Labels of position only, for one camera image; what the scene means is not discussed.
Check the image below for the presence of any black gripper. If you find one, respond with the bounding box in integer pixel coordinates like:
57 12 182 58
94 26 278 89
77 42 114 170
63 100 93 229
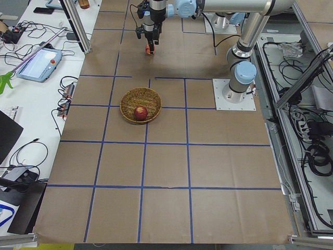
135 23 162 49

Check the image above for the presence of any orange fruit piece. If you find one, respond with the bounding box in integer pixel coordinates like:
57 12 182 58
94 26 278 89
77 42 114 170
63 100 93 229
145 44 155 55

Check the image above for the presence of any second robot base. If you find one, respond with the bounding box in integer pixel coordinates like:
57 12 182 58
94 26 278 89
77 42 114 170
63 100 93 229
204 12 244 35

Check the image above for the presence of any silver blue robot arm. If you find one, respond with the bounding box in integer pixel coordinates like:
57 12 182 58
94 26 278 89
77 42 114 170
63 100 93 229
135 1 294 71

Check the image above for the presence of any woven wicker basket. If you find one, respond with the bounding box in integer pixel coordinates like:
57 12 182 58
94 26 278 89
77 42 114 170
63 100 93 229
120 87 162 124

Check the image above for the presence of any red apple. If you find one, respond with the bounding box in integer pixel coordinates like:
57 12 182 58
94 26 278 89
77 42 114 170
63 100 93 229
134 106 148 121

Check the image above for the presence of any black smartphone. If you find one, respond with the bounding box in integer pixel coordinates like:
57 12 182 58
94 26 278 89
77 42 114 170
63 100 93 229
33 7 54 15

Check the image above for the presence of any teach pendant tablet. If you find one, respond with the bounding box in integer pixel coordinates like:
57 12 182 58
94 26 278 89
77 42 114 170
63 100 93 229
16 48 62 82

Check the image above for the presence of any brown paper table cover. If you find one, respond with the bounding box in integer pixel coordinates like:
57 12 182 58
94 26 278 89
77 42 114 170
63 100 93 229
34 1 293 244

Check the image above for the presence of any green grabber stick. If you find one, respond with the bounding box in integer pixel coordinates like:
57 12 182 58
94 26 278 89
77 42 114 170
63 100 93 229
0 27 66 95

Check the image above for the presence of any black laptop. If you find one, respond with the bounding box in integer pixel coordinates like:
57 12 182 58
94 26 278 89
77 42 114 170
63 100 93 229
0 111 23 163

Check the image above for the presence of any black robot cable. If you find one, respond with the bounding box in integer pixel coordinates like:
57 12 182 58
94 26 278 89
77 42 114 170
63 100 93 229
201 11 241 49

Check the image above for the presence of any aluminium frame post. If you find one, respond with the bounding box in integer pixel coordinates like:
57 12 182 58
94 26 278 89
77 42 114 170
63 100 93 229
60 0 92 54

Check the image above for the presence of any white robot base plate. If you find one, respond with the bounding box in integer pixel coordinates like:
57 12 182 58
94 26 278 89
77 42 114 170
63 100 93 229
212 79 256 111

